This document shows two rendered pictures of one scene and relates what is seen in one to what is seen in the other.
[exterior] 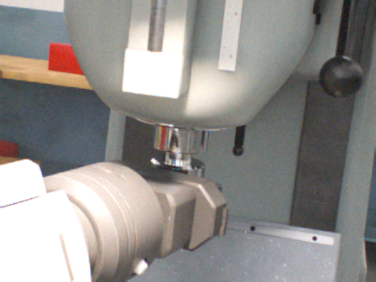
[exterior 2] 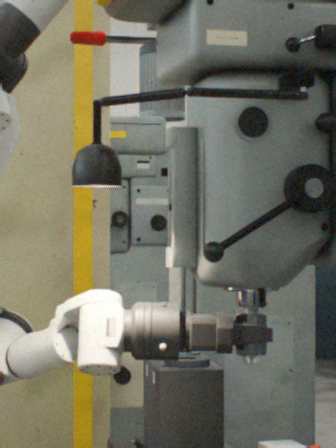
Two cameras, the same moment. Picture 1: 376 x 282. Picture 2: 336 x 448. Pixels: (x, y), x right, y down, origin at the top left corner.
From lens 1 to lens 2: 1.33 m
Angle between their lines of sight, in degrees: 67
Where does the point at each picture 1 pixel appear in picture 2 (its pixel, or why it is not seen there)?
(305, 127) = not seen: outside the picture
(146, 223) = (162, 325)
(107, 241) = (132, 326)
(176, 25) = (172, 234)
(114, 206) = (142, 313)
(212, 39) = (200, 240)
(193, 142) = (242, 299)
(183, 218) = (202, 332)
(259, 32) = (209, 234)
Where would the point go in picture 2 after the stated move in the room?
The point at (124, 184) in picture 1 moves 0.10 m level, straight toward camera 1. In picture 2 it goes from (161, 308) to (101, 310)
